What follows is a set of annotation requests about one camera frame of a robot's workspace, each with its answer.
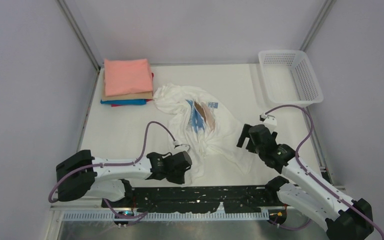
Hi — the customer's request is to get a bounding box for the white t shirt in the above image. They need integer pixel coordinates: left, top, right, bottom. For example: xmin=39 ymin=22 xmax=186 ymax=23
xmin=153 ymin=83 xmax=261 ymax=186

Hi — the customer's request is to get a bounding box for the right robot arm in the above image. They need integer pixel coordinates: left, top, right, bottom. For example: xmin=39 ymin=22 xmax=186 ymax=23
xmin=237 ymin=124 xmax=375 ymax=240

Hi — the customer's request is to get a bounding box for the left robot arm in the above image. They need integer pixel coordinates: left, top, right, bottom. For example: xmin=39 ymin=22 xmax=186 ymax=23
xmin=49 ymin=150 xmax=193 ymax=207

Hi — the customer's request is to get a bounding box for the white plastic basket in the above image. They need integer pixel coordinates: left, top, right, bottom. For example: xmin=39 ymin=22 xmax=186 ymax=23
xmin=258 ymin=49 xmax=324 ymax=107

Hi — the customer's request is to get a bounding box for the blue folded t shirt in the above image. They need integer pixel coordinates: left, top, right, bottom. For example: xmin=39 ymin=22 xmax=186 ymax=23
xmin=100 ymin=99 xmax=148 ymax=106

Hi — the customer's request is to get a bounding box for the tan folded t shirt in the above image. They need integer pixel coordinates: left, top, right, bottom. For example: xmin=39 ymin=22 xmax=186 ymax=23
xmin=101 ymin=73 xmax=153 ymax=101

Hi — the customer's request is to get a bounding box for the red folded t shirt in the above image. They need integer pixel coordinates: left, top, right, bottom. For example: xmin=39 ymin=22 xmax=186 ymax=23
xmin=105 ymin=72 xmax=153 ymax=96

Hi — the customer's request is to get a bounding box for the pink folded t shirt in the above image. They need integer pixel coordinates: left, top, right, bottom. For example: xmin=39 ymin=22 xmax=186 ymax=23
xmin=104 ymin=58 xmax=152 ymax=96

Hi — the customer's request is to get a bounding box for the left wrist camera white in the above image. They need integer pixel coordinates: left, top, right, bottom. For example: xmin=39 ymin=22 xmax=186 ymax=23
xmin=171 ymin=140 xmax=191 ymax=155

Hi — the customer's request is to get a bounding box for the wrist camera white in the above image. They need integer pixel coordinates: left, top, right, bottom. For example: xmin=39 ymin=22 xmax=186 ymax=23
xmin=171 ymin=140 xmax=191 ymax=155
xmin=259 ymin=113 xmax=278 ymax=132

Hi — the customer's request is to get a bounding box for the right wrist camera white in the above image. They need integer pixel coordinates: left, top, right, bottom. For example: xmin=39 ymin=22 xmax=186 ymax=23
xmin=259 ymin=113 xmax=278 ymax=132

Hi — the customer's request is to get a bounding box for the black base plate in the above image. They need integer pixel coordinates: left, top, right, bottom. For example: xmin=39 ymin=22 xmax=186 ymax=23
xmin=109 ymin=185 xmax=285 ymax=214

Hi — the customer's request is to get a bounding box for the aluminium frame rail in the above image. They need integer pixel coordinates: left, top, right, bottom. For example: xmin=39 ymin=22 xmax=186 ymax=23
xmin=61 ymin=184 xmax=333 ymax=225

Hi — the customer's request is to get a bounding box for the left frame post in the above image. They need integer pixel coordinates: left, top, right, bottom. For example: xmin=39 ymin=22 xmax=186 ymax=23
xmin=56 ymin=0 xmax=101 ymax=72

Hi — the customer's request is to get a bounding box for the frame post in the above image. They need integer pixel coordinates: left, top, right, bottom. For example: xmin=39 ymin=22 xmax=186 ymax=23
xmin=299 ymin=0 xmax=337 ymax=52
xmin=56 ymin=0 xmax=101 ymax=72

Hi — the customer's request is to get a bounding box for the right frame post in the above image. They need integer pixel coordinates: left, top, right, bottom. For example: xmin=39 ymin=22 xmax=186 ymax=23
xmin=299 ymin=0 xmax=337 ymax=52

